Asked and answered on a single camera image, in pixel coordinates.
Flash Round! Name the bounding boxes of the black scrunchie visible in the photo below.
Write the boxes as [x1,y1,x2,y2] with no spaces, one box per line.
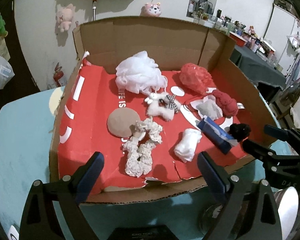
[228,124,251,142]

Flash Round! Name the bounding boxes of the red knitted ball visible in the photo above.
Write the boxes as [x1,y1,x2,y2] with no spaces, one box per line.
[211,89,238,118]

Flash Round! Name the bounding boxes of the grey pouch white cloth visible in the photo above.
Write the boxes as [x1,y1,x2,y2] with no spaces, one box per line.
[190,96,223,121]

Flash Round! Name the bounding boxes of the round tan powder puff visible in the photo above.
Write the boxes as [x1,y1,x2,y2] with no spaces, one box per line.
[107,107,140,138]

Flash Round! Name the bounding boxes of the white fluffy plush toy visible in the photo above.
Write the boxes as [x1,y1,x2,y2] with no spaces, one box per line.
[145,92,181,121]

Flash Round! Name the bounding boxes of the cream crochet scrunchie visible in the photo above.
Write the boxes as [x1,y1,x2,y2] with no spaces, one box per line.
[122,117,163,178]

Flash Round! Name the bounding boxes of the small jar yellow capsules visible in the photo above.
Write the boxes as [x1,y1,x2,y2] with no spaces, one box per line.
[274,186,299,240]

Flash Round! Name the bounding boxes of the dark glass jar silver lid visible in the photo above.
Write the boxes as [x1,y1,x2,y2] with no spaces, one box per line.
[198,203,239,239]

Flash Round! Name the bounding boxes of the white portable wifi device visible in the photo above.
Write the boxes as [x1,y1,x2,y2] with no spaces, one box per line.
[7,225,19,240]

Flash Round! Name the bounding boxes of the dark cloth covered table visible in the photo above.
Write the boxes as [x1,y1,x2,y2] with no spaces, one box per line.
[230,45,286,90]

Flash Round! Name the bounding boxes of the colourful square tin box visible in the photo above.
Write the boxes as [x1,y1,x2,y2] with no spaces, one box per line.
[108,225,178,240]

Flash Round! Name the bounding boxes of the red mesh bath pouf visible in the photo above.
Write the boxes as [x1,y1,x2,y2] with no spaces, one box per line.
[179,63,215,95]

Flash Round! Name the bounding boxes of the white wardrobe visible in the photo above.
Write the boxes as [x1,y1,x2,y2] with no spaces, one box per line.
[264,5,299,75]

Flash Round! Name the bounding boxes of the red-lined cardboard box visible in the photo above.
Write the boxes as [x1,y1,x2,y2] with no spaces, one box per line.
[49,16,275,204]

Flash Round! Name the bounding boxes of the suitcase on wardrobe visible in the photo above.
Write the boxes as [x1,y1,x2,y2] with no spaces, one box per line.
[274,0,294,10]

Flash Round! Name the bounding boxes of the white plastic bag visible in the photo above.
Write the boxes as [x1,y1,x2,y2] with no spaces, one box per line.
[0,56,15,89]

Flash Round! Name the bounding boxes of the white mesh bath pouf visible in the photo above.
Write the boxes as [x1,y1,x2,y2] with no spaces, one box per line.
[115,50,168,95]

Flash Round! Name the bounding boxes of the pink fox plush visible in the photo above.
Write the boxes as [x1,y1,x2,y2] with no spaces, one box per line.
[140,2,162,17]

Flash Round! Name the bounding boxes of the pink pig plush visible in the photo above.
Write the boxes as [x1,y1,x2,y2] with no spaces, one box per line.
[56,3,76,33]

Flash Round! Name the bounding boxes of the mop handle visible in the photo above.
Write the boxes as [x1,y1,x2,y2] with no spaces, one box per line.
[92,0,97,21]

